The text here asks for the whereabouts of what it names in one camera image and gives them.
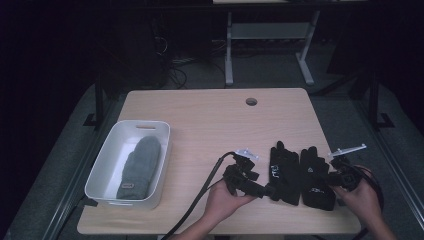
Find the person's left hand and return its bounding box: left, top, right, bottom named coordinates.
left=203, top=179, right=258, bottom=226

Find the grey fuzzy mitten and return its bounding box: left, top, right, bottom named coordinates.
left=115, top=135, right=162, bottom=201

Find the black glove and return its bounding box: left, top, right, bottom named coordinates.
left=299, top=145, right=338, bottom=212
left=267, top=140, right=302, bottom=207

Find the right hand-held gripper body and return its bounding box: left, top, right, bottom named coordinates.
left=327, top=143, right=368, bottom=193

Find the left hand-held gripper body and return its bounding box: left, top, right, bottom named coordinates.
left=222, top=147, right=265, bottom=198

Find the white plastic bin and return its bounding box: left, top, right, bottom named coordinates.
left=84, top=119, right=172, bottom=211

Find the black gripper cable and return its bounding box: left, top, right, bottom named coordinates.
left=160, top=151, right=238, bottom=240
left=352, top=164, right=385, bottom=240

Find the white metal table frame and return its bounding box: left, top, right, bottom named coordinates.
left=212, top=0, right=322, bottom=87

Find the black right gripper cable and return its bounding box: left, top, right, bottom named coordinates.
left=352, top=164, right=385, bottom=240

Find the tangle of floor cables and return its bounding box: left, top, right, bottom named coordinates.
left=151, top=33, right=228, bottom=91

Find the black metal stand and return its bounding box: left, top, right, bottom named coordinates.
left=83, top=73, right=106, bottom=130
left=366, top=71, right=396, bottom=131

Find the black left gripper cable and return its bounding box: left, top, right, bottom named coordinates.
left=160, top=151, right=238, bottom=240

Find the person's right hand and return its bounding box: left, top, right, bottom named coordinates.
left=331, top=166, right=384, bottom=228

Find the aluminium rail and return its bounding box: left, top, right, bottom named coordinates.
left=41, top=96, right=121, bottom=240
left=349, top=96, right=424, bottom=222

